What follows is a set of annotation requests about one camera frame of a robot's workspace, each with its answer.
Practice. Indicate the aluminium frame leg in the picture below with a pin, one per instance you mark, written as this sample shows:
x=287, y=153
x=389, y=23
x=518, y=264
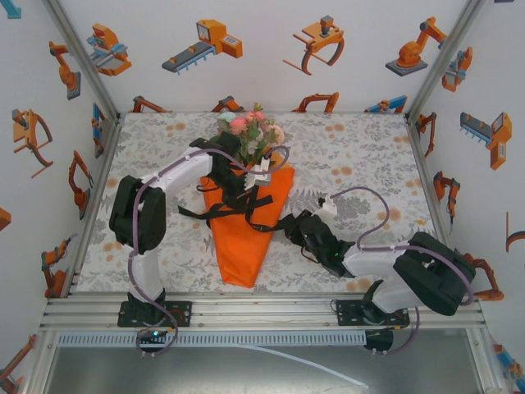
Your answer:
x=487, y=369
x=37, y=369

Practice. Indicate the aluminium side rail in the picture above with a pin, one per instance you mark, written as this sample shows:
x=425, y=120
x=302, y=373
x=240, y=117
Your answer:
x=108, y=160
x=425, y=172

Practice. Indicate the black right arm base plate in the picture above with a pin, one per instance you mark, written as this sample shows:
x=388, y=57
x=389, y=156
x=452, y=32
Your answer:
x=346, y=314

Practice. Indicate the floral patterned tablecloth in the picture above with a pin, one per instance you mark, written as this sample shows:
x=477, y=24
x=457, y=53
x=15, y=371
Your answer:
x=348, y=143

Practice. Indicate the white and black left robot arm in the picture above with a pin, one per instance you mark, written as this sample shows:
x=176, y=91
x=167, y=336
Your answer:
x=184, y=168

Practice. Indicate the orange wrapping paper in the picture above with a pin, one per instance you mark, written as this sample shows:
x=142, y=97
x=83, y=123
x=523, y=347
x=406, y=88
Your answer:
x=242, y=254

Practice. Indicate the controller board with green light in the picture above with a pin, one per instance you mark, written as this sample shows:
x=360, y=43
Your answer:
x=153, y=334

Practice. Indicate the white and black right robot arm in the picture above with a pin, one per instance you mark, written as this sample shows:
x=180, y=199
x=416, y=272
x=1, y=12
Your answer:
x=369, y=262

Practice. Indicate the aluminium frame post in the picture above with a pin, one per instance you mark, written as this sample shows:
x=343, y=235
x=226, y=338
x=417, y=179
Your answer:
x=82, y=57
x=445, y=57

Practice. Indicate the aluminium frame rail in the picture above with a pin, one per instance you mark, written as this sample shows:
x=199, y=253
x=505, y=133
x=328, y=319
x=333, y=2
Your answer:
x=262, y=316

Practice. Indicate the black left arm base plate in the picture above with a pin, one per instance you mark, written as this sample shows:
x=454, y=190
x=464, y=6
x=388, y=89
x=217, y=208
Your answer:
x=182, y=314

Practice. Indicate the artificial flower bunch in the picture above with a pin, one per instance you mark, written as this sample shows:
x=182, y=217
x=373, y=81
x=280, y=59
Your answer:
x=252, y=131

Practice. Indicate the black printed ribbon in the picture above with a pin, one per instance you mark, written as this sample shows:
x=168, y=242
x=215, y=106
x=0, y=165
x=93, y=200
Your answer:
x=197, y=214

